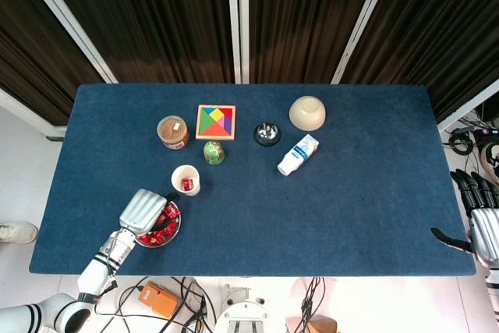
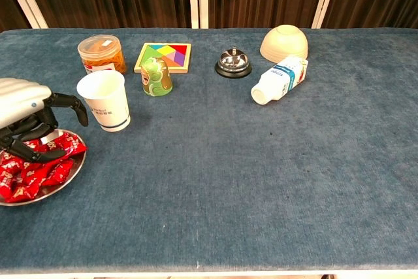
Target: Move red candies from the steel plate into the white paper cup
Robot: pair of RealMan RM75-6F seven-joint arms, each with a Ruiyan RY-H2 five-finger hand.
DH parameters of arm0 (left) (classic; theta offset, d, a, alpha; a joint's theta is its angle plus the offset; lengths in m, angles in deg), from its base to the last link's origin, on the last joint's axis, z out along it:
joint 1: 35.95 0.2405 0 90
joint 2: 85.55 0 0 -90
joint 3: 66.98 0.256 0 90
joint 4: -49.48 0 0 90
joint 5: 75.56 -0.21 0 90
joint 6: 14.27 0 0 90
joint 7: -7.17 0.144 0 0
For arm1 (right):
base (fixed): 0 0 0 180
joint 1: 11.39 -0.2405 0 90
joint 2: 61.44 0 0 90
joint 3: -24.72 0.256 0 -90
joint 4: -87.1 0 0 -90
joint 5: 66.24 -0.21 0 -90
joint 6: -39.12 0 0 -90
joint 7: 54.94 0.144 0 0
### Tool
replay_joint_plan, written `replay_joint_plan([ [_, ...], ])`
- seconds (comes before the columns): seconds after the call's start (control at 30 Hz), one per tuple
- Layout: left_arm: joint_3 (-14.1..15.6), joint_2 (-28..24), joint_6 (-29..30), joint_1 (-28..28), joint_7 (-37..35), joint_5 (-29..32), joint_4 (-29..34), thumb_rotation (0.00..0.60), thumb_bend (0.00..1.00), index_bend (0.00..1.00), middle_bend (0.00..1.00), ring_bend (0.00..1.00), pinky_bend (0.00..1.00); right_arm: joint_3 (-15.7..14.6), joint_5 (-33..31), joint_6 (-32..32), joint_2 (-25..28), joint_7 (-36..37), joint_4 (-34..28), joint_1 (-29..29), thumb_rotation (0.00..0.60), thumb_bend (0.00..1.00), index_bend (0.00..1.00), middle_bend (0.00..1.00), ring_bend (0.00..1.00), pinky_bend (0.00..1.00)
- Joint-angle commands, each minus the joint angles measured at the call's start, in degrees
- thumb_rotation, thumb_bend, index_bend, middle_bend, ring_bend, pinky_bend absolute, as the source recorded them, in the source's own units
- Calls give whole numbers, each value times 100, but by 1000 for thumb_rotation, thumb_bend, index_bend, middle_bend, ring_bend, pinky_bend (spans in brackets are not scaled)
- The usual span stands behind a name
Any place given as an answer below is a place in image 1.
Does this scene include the white sneaker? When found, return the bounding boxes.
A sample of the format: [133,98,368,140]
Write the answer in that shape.
[0,221,39,245]

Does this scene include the brown wooden stool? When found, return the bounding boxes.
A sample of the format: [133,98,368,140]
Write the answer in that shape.
[302,315,339,333]

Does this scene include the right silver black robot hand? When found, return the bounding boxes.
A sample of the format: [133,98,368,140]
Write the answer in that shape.
[430,168,499,270]

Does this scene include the white blue bottle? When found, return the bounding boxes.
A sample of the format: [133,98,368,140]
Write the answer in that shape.
[277,133,320,177]

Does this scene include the coiled black cable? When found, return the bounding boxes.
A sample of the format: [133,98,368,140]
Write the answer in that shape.
[448,129,476,157]

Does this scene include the white robot torso base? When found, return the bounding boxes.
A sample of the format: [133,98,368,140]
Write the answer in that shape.
[213,285,288,333]

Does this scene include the clear plastic jar orange contents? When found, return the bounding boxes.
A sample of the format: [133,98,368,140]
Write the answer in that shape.
[156,115,191,151]

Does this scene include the green painted nesting doll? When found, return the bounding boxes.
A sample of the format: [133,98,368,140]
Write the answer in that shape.
[203,140,226,165]

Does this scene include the white paper cup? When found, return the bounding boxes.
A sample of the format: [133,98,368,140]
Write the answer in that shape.
[171,164,203,197]

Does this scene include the white partition frame post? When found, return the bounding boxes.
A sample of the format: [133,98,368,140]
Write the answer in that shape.
[437,78,499,133]
[330,0,399,85]
[237,0,251,84]
[11,0,119,84]
[0,87,68,139]
[225,0,242,84]

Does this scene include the orange control box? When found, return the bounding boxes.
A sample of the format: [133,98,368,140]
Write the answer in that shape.
[138,282,181,319]

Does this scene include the black floor cable bundle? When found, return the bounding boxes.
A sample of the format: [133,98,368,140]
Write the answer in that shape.
[85,276,218,333]
[298,276,327,333]

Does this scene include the dark brown curtain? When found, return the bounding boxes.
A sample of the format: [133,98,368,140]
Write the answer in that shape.
[0,0,105,127]
[338,0,499,124]
[35,0,235,84]
[248,0,377,84]

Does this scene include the cream upturned bowl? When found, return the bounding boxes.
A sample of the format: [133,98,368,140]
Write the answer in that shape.
[288,94,327,131]

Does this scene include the wooden tangram puzzle tray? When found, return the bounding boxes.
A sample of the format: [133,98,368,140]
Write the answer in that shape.
[194,104,237,141]

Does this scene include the blue felt table cloth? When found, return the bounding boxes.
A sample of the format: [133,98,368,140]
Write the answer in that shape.
[29,83,477,278]

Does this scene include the round stainless steel plate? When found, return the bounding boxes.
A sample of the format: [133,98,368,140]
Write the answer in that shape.
[134,200,182,249]

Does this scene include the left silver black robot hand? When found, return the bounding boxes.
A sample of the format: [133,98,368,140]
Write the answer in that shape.
[119,188,180,237]

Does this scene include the silver call bell black base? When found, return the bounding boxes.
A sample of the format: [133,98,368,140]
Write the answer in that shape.
[253,122,281,147]

